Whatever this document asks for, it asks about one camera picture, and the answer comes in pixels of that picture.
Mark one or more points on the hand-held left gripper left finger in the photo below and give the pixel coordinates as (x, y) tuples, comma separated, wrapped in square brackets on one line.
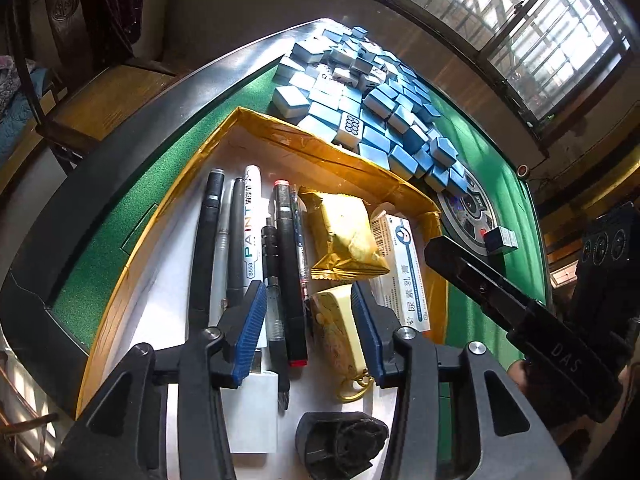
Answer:
[(250, 335)]

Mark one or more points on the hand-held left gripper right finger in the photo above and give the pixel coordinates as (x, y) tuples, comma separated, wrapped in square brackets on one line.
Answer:
[(367, 335)]

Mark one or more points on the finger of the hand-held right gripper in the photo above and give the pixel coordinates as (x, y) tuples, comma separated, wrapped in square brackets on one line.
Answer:
[(475, 280)]

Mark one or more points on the pale yellow key case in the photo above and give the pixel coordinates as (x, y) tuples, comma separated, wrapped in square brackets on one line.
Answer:
[(335, 325)]

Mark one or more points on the small white blue medicine box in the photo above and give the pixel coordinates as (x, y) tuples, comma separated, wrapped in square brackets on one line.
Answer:
[(500, 239)]

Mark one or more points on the black gel pen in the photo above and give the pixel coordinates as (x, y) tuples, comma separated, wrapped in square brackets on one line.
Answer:
[(274, 285)]

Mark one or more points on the white blue ointment carton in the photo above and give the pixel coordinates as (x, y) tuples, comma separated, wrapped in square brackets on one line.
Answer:
[(405, 270)]

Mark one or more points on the black marker red ends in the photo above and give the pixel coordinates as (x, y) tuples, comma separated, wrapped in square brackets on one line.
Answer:
[(290, 270)]

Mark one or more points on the silver grey pen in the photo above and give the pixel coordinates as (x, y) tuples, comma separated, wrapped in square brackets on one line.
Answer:
[(223, 250)]

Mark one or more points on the thin dark grey pen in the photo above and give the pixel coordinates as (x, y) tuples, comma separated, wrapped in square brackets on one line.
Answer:
[(236, 245)]

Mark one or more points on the white cardboard box yellow tape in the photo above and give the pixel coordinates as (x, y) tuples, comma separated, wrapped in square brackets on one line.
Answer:
[(170, 285)]

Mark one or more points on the gold snack packet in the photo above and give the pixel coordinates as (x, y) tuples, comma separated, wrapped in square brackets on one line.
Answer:
[(345, 235)]

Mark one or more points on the long black marker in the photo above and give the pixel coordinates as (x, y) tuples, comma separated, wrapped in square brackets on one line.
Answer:
[(207, 240)]

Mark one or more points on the white paint marker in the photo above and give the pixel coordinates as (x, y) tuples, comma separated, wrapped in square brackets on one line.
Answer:
[(252, 230)]

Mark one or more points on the clear blue ballpoint pen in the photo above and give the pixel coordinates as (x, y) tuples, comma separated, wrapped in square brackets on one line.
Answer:
[(300, 240)]

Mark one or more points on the black ribbed plastic knob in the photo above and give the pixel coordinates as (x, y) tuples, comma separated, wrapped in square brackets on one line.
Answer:
[(340, 445)]

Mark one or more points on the person's right hand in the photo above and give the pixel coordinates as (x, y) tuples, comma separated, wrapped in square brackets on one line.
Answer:
[(517, 377)]

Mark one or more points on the round silver table centre panel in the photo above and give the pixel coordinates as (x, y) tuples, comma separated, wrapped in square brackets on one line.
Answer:
[(470, 210)]

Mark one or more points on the wooden cabinet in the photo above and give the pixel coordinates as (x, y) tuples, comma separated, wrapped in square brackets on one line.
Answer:
[(560, 240)]

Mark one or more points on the round red table button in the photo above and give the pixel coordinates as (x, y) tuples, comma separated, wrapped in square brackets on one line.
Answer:
[(523, 170)]

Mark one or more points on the pile of blue mahjong tiles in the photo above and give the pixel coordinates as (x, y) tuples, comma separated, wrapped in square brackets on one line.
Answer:
[(365, 95)]

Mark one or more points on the barred window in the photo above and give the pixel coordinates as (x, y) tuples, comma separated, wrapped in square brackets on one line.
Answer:
[(500, 10)]

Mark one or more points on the wooden chair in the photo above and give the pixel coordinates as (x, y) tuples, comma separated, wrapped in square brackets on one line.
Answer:
[(100, 100)]

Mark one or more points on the patterned blanket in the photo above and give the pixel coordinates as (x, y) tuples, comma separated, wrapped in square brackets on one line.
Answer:
[(15, 110)]

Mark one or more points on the dark red cloth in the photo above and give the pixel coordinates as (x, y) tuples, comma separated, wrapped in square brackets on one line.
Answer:
[(120, 5)]

